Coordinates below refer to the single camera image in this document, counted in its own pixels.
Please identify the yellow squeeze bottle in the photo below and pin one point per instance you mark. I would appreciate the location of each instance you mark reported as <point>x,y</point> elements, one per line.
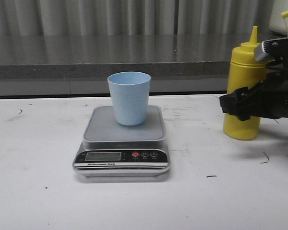
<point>245,71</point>

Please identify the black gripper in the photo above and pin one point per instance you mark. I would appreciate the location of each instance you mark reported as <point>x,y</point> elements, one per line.
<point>246,102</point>

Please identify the white appliance in background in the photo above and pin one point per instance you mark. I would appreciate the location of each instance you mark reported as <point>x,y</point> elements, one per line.
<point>278,24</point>

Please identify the silver digital kitchen scale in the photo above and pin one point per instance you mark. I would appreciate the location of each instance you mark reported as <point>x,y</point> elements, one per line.
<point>109,149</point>

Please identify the light blue plastic cup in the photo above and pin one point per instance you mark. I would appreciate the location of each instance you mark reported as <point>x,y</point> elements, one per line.
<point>129,93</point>

